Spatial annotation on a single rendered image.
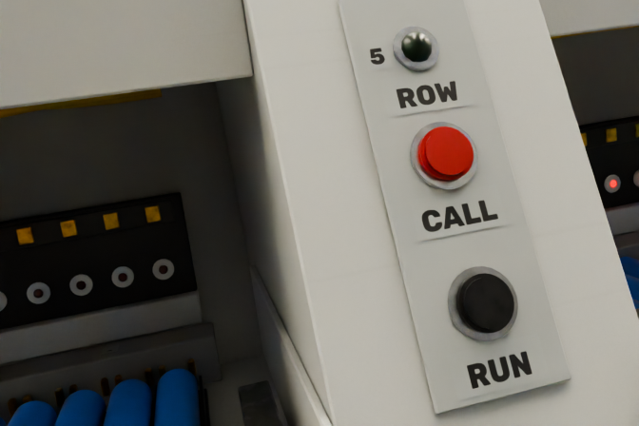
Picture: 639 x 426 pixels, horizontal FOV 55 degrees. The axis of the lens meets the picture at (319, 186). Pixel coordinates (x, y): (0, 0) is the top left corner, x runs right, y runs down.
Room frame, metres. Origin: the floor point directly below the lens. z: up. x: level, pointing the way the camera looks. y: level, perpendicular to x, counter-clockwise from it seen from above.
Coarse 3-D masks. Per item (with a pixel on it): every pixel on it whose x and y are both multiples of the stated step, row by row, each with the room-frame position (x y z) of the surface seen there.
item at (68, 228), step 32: (0, 224) 0.29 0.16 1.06; (32, 224) 0.29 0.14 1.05; (64, 224) 0.29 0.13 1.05; (96, 224) 0.30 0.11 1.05; (128, 224) 0.30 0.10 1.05; (160, 224) 0.31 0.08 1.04; (0, 256) 0.29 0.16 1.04; (32, 256) 0.30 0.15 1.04; (64, 256) 0.30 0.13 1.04; (96, 256) 0.31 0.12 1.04; (128, 256) 0.31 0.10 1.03; (160, 256) 0.31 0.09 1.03; (0, 288) 0.30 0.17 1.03; (64, 288) 0.31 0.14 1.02; (96, 288) 0.31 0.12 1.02; (128, 288) 0.32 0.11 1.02; (160, 288) 0.32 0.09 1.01; (192, 288) 0.32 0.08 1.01; (0, 320) 0.30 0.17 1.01; (32, 320) 0.31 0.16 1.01
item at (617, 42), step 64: (576, 64) 0.41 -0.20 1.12; (0, 128) 0.33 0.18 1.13; (64, 128) 0.34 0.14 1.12; (128, 128) 0.35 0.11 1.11; (192, 128) 0.36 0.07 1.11; (0, 192) 0.33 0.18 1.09; (64, 192) 0.34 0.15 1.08; (128, 192) 0.35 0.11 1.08; (192, 192) 0.36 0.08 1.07; (192, 256) 0.35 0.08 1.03; (256, 320) 0.36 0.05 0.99
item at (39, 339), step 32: (256, 288) 0.30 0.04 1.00; (64, 320) 0.31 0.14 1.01; (96, 320) 0.31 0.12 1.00; (128, 320) 0.31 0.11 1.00; (160, 320) 0.32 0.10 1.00; (192, 320) 0.32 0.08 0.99; (0, 352) 0.30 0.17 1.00; (32, 352) 0.31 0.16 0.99; (288, 352) 0.21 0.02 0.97; (224, 384) 0.31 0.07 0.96; (256, 384) 0.24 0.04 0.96; (288, 384) 0.23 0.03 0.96; (224, 416) 0.28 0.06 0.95; (256, 416) 0.22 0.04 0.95; (288, 416) 0.26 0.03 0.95; (320, 416) 0.17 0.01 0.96
